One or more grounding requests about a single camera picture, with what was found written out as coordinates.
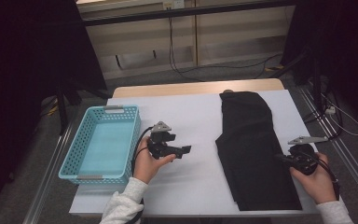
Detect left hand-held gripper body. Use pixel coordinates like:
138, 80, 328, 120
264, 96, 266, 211
147, 120, 177, 161

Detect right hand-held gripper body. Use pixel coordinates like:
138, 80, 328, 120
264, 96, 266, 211
286, 135, 329, 175

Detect black pants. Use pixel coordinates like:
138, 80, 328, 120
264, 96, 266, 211
214, 91, 303, 212

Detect light blue plastic basket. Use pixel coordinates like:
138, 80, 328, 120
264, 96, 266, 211
58, 105, 143, 187

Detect person's right hand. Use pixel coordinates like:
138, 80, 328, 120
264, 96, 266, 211
289, 151, 338, 205

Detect person's left hand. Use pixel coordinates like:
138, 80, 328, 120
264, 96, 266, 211
132, 136, 176, 185

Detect white table cover sheet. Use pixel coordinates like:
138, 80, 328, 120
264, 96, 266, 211
69, 89, 350, 217

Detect black metal stand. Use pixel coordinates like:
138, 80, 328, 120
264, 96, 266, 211
267, 50, 324, 110

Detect black tripod stand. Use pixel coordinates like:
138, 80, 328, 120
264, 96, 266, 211
55, 78, 113, 136

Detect black horizontal bar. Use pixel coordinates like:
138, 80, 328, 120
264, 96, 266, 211
81, 0, 296, 27

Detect large black curtain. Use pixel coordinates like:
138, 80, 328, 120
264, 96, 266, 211
0, 0, 108, 218

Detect left hand-held gripper cable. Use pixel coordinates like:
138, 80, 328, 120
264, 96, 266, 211
127, 125, 155, 224

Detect hand-held gripper cable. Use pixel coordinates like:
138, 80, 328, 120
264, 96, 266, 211
127, 125, 155, 224
307, 151, 341, 201

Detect right hand-held gripper cable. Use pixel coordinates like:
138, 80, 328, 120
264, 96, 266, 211
307, 151, 341, 201

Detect aluminium floor rail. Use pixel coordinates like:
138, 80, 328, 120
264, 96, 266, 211
296, 85, 358, 204
21, 122, 74, 224

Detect black floor cables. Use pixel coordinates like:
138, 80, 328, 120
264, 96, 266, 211
302, 90, 344, 144

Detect white floor cable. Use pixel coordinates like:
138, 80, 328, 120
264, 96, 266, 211
321, 92, 358, 137

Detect black hanging cable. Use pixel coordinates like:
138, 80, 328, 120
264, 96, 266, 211
167, 16, 284, 83

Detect white wall socket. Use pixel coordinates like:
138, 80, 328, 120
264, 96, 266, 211
162, 0, 186, 9

